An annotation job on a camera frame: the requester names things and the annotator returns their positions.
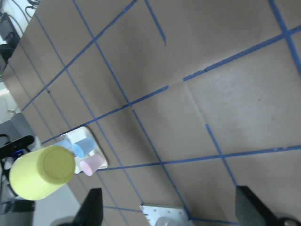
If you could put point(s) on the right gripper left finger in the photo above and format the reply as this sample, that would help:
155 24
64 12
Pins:
91 210

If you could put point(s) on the cream plastic tray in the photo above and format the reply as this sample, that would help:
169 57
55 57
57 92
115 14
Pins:
88 154

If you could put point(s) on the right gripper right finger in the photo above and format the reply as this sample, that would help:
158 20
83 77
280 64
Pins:
251 211

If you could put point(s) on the yellow cup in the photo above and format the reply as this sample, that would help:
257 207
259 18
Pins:
38 174

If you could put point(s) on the light blue cup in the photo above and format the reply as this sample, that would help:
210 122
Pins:
65 144

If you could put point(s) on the pink cup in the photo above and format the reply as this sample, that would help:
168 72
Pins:
90 165

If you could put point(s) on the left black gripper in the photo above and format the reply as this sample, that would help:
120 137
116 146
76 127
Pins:
16 148

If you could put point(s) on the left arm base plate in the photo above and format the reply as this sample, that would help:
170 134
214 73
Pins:
165 215

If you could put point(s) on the blue cup on tray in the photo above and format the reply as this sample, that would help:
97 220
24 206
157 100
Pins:
83 147

